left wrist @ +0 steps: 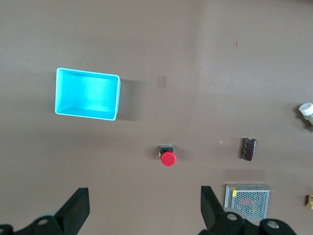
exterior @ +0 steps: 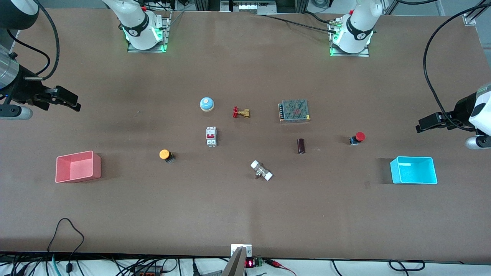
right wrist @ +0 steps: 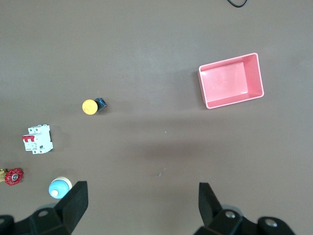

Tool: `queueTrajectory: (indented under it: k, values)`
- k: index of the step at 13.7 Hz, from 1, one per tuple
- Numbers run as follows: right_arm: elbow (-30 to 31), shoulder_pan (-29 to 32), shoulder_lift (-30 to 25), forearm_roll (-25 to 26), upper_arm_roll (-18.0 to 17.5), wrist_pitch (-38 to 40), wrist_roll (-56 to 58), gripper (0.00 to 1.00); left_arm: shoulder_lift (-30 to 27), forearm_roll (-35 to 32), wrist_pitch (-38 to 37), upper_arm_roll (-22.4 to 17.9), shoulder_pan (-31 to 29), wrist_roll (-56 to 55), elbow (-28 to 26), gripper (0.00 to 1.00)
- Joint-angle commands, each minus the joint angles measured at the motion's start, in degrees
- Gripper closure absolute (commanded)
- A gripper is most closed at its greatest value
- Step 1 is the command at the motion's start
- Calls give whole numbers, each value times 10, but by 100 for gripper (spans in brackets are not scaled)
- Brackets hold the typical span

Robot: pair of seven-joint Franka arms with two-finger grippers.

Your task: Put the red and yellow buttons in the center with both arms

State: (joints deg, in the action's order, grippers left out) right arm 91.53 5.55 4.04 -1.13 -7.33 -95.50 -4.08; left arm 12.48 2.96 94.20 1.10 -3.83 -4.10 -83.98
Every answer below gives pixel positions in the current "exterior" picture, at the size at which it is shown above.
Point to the blue desk bell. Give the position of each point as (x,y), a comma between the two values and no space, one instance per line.
(206,104)

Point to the white mount bracket plate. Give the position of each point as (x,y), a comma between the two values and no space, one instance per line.
(234,247)

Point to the white control box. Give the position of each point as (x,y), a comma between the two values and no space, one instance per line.
(247,7)

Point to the grey metal camera mount bar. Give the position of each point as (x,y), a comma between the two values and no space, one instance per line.
(234,266)

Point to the white circuit breaker red switch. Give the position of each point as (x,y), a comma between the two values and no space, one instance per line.
(211,136)

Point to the red digit display module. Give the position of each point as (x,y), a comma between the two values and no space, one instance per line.
(250,263)

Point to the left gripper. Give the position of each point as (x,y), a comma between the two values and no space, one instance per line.
(461,109)

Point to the cyan plastic bin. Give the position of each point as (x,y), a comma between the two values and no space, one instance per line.
(416,172)

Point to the metal valve with white caps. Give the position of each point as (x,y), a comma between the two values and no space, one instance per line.
(261,170)

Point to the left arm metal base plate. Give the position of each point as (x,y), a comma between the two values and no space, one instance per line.
(364,53)

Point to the dark brown cylindrical capacitor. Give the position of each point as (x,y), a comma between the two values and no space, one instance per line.
(301,146)

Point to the yellow push button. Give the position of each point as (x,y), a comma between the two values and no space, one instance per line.
(164,154)

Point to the red mushroom push button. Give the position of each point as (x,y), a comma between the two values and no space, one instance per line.
(360,136)

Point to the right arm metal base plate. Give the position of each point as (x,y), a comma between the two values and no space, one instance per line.
(165,38)

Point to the perforated metal power supply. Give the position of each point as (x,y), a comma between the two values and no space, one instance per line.
(295,110)

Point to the pink plastic bin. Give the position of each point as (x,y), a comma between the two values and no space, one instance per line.
(76,168)

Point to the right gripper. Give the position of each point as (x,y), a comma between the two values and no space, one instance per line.
(23,91)

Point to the grey metal corner bracket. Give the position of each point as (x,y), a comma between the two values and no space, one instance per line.
(470,19)

